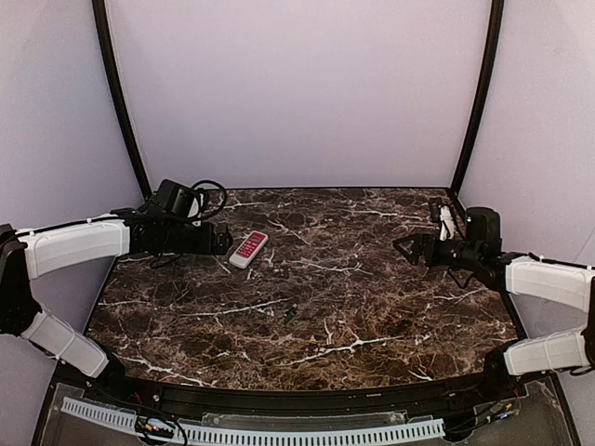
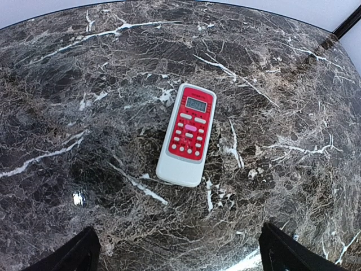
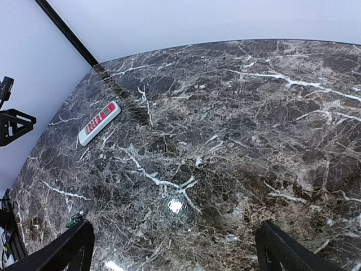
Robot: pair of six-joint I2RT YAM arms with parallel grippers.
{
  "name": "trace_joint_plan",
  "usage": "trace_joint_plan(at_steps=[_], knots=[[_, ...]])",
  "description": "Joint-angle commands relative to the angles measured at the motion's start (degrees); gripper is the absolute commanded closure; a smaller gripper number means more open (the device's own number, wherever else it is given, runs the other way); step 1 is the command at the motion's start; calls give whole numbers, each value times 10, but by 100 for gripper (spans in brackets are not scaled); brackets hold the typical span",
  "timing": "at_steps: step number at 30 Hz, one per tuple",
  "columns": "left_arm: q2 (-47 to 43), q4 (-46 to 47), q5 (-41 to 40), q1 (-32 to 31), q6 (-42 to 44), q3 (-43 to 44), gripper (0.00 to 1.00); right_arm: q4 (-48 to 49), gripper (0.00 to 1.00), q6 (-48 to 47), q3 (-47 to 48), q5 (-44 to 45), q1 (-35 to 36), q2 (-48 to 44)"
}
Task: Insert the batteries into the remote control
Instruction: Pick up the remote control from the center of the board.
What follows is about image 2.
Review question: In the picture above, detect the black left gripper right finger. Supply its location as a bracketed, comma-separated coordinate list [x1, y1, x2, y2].
[258, 222, 344, 271]

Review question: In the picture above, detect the white and red remote control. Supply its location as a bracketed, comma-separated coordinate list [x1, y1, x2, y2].
[156, 83, 217, 187]

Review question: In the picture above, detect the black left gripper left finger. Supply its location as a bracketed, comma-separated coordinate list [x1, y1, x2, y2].
[23, 226, 101, 271]

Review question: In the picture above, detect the black right corner post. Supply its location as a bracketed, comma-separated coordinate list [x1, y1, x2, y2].
[332, 6, 361, 40]

